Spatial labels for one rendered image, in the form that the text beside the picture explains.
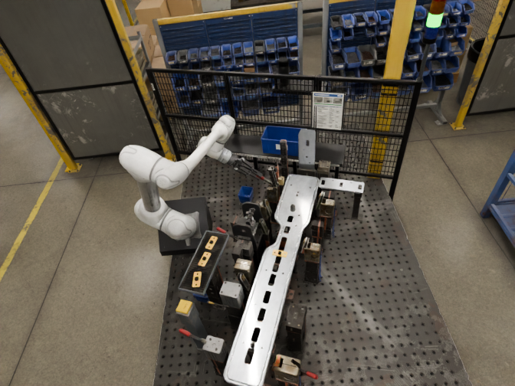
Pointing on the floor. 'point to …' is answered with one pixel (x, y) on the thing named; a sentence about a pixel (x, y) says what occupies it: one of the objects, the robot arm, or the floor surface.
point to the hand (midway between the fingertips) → (256, 174)
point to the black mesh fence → (290, 110)
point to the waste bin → (470, 67)
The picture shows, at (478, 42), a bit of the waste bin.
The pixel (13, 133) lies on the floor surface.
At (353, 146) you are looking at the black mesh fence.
